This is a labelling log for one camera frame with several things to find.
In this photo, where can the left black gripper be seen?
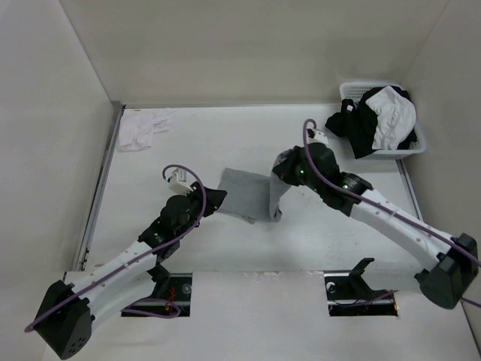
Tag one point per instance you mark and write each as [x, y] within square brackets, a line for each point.
[213, 198]

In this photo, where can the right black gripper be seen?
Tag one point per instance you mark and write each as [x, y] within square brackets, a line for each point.
[285, 169]

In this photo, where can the grey tank top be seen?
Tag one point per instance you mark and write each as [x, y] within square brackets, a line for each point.
[251, 196]

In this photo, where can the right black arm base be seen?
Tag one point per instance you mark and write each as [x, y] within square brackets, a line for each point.
[348, 294]

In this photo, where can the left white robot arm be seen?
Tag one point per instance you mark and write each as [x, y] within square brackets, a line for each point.
[70, 313]

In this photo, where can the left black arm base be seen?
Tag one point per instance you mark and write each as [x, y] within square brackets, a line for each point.
[171, 297]

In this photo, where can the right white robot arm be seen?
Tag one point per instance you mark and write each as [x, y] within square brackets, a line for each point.
[448, 264]

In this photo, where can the black tank top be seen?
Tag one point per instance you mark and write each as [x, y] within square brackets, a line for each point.
[357, 123]

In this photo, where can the folded white tank top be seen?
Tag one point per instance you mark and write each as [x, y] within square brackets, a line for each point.
[137, 128]

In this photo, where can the white tank top in basket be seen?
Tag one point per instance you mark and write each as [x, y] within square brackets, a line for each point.
[396, 116]

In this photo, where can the white plastic basket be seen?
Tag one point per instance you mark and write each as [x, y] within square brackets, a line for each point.
[353, 90]

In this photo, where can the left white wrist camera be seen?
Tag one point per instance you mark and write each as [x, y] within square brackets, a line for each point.
[177, 182]

